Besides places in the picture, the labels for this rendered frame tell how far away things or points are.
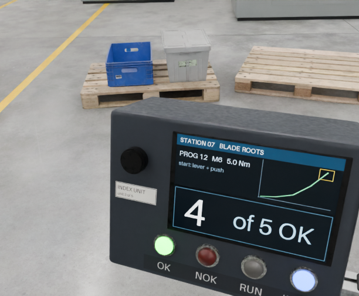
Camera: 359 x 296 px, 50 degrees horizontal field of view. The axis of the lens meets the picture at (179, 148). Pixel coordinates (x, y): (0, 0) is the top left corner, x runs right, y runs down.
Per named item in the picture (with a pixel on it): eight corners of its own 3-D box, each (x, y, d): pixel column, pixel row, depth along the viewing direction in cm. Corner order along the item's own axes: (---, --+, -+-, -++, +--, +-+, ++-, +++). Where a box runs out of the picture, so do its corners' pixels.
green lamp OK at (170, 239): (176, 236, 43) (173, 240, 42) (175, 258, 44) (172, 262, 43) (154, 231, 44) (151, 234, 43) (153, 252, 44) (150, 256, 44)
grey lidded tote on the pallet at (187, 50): (203, 60, 395) (203, 27, 378) (212, 82, 343) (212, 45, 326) (162, 62, 393) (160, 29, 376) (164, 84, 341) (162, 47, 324)
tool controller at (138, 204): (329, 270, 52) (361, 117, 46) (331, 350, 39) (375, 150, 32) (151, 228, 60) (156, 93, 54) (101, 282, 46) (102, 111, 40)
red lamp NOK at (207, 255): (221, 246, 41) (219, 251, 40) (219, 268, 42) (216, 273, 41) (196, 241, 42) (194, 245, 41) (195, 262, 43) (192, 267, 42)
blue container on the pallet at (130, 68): (152, 63, 392) (151, 41, 381) (153, 85, 341) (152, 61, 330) (112, 64, 390) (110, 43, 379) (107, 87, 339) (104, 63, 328)
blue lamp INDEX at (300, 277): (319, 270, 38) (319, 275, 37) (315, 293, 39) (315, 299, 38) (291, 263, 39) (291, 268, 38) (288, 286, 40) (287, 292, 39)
